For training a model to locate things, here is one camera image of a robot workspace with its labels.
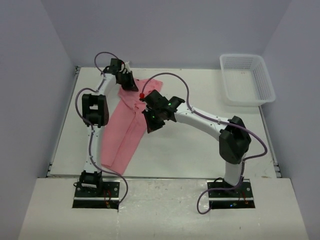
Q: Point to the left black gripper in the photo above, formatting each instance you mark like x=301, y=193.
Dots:
x=131, y=85

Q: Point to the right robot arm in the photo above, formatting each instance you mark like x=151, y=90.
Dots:
x=233, y=140

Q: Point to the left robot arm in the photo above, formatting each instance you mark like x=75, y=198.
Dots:
x=91, y=106

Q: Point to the white plastic basket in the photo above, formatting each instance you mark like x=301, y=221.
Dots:
x=246, y=80

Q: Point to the pink t shirt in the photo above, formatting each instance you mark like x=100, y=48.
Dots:
x=125, y=127

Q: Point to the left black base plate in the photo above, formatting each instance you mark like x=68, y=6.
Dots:
x=106, y=197

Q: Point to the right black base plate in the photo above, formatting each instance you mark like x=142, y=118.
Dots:
x=241, y=198

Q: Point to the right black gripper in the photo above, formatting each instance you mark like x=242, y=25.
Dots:
x=151, y=126

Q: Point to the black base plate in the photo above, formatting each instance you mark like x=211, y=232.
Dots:
x=106, y=197
x=241, y=198

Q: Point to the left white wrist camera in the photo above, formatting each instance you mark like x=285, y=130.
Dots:
x=127, y=65

